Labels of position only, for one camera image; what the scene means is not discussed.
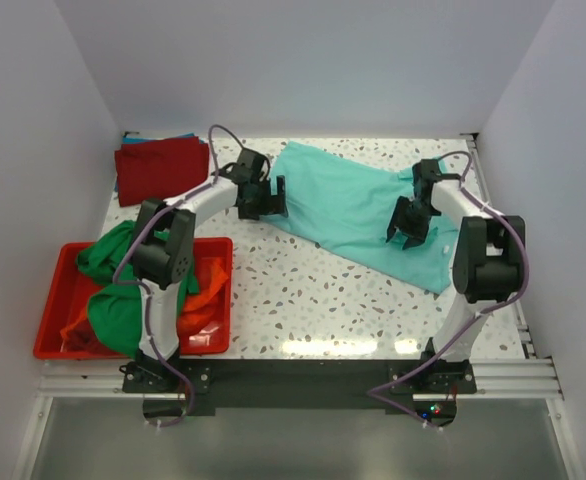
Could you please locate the folded blue t shirt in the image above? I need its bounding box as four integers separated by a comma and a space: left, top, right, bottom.
113, 132, 209, 192

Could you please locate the red plastic bin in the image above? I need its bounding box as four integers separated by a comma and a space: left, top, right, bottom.
33, 242, 233, 360

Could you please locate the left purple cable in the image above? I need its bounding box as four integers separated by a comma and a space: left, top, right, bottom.
111, 124, 247, 429

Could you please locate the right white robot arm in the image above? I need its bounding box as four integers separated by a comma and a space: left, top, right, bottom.
386, 159, 529, 388

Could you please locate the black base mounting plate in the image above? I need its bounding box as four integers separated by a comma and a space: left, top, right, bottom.
120, 359, 477, 421

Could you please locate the purple cable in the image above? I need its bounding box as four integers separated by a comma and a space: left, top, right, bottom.
111, 124, 247, 429
367, 151, 529, 429

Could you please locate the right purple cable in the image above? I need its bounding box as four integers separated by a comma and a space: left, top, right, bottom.
367, 151, 529, 429

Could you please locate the folded dark red t shirt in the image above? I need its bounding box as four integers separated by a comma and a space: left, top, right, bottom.
114, 137, 210, 208

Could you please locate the teal t shirt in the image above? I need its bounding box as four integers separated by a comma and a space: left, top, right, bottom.
264, 142, 457, 294

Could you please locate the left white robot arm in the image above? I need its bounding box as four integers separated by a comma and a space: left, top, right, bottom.
123, 148, 288, 392

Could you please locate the orange t shirt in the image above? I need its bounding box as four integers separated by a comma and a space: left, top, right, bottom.
61, 257, 229, 354

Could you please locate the green t shirt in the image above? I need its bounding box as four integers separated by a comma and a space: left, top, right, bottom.
76, 222, 202, 359

